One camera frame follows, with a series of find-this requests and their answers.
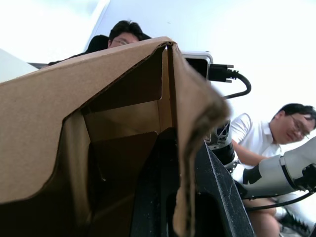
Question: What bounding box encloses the small brown cardboard box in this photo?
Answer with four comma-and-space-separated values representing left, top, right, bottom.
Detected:
0, 36, 232, 237

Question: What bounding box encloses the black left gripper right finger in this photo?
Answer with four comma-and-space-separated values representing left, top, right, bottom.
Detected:
194, 141, 255, 237

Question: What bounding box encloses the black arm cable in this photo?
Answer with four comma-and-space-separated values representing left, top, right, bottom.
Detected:
243, 190, 316, 213

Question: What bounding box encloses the person in dark clothes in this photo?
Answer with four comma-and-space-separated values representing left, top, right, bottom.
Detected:
47, 20, 153, 66

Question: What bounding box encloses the person in white shirt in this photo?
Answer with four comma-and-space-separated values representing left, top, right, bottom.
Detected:
230, 103, 316, 237

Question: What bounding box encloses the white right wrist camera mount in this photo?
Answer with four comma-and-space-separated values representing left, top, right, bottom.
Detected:
183, 50, 233, 149

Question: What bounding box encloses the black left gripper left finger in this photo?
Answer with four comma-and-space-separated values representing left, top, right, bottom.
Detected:
130, 127, 181, 237

